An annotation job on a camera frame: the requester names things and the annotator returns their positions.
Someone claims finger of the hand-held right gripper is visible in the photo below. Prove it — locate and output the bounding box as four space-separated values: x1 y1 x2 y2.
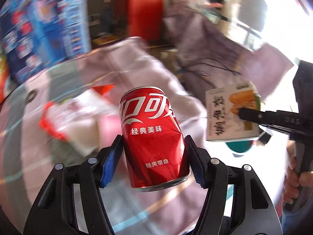
238 108 278 128
258 131 272 145

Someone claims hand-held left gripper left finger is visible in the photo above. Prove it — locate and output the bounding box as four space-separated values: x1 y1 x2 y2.
23 135 124 235

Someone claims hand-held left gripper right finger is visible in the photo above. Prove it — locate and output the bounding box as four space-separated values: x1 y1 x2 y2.
184 135 283 235

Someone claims teal bin with white rim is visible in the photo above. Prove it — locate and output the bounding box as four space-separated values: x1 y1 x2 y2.
224 138 260 157

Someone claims white and green snack box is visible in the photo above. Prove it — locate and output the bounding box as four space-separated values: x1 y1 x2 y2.
205 81 262 142

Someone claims red soda can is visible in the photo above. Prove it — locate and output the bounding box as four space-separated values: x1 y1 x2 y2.
119 86 192 193

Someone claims red and white wrapper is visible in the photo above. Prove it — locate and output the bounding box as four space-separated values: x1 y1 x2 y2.
39 88 103 157

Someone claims person's right hand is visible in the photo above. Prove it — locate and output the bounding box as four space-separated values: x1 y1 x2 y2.
283 141 313 202

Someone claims person's dark clothing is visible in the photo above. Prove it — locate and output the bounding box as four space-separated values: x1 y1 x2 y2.
292 60 313 114

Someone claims orange snack packet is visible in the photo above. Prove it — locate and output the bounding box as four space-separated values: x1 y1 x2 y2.
92 84 116 97

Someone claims grey brown patterned cloth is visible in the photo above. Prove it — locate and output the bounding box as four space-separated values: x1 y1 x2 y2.
163 0 295 99

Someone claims checked pink tablecloth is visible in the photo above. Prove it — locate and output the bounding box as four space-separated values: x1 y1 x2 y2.
0 38 235 235

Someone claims red cabinet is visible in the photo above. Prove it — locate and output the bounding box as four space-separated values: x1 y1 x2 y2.
127 0 172 42

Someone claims blue toy box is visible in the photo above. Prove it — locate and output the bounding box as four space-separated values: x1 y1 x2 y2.
0 0 93 84

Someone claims black cable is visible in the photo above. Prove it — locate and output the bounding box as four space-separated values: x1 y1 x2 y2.
178 58 242 77

